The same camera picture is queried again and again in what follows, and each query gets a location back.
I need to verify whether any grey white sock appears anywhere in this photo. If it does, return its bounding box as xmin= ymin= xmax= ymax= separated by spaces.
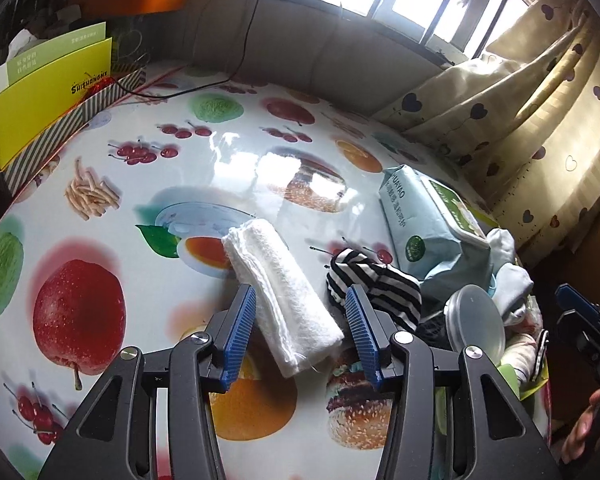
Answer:
xmin=494 ymin=262 xmax=535 ymax=328

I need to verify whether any white sock with mint toe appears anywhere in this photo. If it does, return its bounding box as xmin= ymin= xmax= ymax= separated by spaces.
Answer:
xmin=487 ymin=229 xmax=517 ymax=268

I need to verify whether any black cable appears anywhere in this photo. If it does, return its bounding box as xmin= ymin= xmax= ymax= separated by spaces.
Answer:
xmin=112 ymin=0 xmax=268 ymax=103

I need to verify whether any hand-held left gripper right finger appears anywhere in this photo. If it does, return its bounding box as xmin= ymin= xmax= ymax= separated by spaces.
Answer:
xmin=344 ymin=285 xmax=563 ymax=480

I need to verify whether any wet wipes pack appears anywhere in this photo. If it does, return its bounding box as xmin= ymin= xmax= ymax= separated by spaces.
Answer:
xmin=378 ymin=166 xmax=496 ymax=301

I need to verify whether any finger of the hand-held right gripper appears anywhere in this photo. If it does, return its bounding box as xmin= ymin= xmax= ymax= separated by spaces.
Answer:
xmin=557 ymin=312 xmax=600 ymax=396
xmin=554 ymin=284 xmax=600 ymax=346

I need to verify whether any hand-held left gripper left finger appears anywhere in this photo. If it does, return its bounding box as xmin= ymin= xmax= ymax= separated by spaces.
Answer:
xmin=37 ymin=284 xmax=257 ymax=480

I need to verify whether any grey striped box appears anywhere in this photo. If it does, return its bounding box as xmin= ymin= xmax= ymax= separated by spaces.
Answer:
xmin=2 ymin=67 xmax=147 ymax=196

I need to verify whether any white towel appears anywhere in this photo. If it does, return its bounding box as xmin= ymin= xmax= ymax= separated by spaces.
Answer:
xmin=222 ymin=218 xmax=345 ymax=378

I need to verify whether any yellow-green box with flap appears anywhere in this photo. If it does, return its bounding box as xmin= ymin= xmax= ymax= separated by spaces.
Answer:
xmin=0 ymin=21 xmax=113 ymax=170

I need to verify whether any fruit print tablecloth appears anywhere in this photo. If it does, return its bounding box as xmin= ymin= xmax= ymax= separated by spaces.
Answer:
xmin=0 ymin=62 xmax=553 ymax=480

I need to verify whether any yellow-green cardboard box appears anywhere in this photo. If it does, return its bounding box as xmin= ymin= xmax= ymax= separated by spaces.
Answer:
xmin=472 ymin=205 xmax=551 ymax=403

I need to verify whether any person's right hand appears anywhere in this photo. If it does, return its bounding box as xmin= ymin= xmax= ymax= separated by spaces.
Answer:
xmin=562 ymin=390 xmax=600 ymax=466

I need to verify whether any black white striped sock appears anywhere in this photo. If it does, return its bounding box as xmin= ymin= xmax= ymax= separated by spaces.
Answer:
xmin=367 ymin=266 xmax=423 ymax=333
xmin=326 ymin=248 xmax=386 ymax=311

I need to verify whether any clear round lidded container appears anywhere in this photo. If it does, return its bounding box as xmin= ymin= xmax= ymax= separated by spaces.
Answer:
xmin=445 ymin=284 xmax=506 ymax=361

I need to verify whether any white tissue paper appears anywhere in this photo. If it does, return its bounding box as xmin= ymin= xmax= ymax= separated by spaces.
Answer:
xmin=7 ymin=27 xmax=41 ymax=56

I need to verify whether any heart print curtain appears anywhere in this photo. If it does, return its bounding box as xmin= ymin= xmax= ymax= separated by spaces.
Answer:
xmin=375 ymin=0 xmax=600 ymax=261

